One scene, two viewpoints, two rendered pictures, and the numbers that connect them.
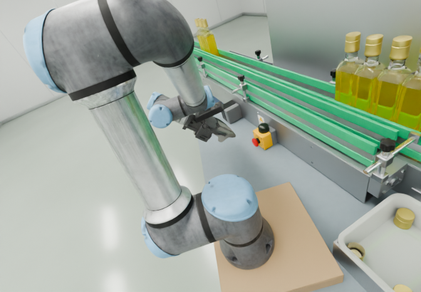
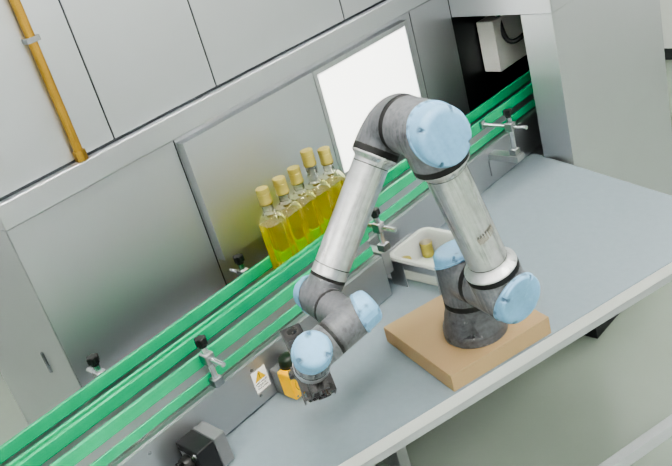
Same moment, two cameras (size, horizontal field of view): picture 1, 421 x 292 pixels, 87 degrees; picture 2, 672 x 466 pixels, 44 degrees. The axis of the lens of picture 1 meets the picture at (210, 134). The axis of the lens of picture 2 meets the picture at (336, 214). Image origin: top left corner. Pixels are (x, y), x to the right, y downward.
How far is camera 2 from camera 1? 1.94 m
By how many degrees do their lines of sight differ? 95
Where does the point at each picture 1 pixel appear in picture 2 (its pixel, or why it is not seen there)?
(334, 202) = (395, 310)
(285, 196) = (406, 323)
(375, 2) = (218, 176)
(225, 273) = (518, 328)
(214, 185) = (455, 252)
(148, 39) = not seen: hidden behind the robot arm
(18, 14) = not seen: outside the picture
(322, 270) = not seen: hidden behind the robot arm
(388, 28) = (238, 191)
